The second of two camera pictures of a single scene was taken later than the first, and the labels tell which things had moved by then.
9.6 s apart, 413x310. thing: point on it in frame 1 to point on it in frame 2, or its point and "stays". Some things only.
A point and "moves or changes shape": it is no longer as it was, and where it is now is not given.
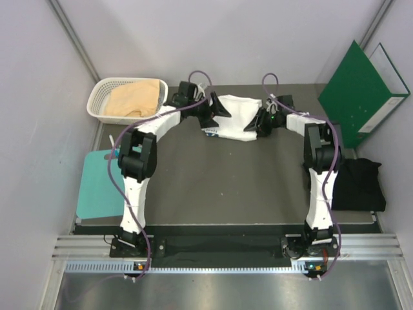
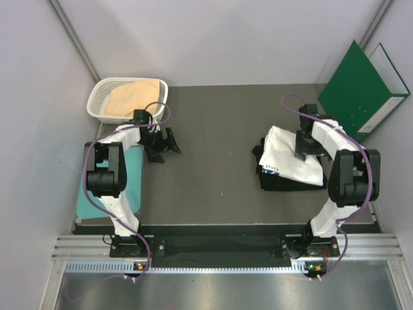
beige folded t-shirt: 128,99 stays
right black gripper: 258,124 to 301,148
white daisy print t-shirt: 243,112 to 279,156
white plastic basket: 126,101 stays
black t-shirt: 358,186 moves or changes shape
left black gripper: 206,120 to 153,154
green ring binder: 364,94 stays
